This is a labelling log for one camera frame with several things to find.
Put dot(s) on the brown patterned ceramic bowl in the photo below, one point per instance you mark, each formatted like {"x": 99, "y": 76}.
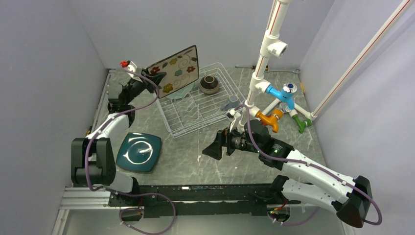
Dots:
{"x": 209, "y": 85}

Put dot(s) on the orange pipe fitting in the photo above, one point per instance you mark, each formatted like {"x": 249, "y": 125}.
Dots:
{"x": 270, "y": 120}

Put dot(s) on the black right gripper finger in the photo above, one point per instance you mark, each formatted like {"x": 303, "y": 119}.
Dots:
{"x": 221, "y": 138}
{"x": 214, "y": 151}

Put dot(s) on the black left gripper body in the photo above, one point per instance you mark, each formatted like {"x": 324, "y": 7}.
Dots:
{"x": 135, "y": 87}

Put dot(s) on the blue pipe valve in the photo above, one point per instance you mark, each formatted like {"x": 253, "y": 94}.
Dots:
{"x": 284, "y": 95}

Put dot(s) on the brown rectangular floral plate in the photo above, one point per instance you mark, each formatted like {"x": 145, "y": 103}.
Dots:
{"x": 179, "y": 70}

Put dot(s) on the teal flower ceramic plate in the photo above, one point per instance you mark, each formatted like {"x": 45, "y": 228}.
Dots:
{"x": 179, "y": 94}

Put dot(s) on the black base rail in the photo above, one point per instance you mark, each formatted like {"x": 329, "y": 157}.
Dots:
{"x": 156, "y": 201}

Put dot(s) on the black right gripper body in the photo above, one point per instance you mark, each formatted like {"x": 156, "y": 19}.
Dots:
{"x": 238, "y": 141}

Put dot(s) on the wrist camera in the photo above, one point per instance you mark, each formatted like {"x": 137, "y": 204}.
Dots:
{"x": 130, "y": 68}
{"x": 234, "y": 116}

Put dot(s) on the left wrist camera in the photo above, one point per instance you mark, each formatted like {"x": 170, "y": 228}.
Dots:
{"x": 130, "y": 68}

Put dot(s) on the green pipe fitting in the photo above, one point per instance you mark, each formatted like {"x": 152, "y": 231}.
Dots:
{"x": 301, "y": 124}

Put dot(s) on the yellow handled screwdriver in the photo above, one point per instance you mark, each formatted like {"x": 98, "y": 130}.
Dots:
{"x": 253, "y": 67}

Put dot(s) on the dark teal square plate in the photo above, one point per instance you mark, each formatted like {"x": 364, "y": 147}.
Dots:
{"x": 139, "y": 152}

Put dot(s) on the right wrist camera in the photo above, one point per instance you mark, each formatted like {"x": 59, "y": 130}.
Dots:
{"x": 234, "y": 116}

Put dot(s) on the white diagonal PVC pipe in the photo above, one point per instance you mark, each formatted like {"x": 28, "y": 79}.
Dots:
{"x": 381, "y": 32}

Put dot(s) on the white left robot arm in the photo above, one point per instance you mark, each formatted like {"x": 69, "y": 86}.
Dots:
{"x": 92, "y": 157}

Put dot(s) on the white wire dish rack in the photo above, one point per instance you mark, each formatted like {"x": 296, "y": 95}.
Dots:
{"x": 195, "y": 109}

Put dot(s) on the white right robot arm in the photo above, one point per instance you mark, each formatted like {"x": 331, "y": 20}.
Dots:
{"x": 303, "y": 179}

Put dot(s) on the grey dotted ceramic mug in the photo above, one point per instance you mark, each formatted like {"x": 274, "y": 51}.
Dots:
{"x": 231, "y": 102}

